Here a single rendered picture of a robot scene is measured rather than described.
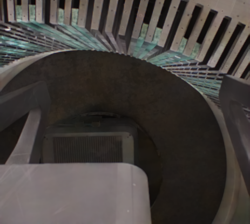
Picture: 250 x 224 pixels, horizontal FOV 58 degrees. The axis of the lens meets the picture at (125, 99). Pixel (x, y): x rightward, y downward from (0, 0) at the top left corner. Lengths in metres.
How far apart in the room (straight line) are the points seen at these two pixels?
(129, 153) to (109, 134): 0.14
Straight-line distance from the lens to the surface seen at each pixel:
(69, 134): 1.22
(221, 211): 1.77
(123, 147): 1.21
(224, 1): 0.41
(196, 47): 0.40
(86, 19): 0.40
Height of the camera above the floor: 1.43
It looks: 83 degrees down
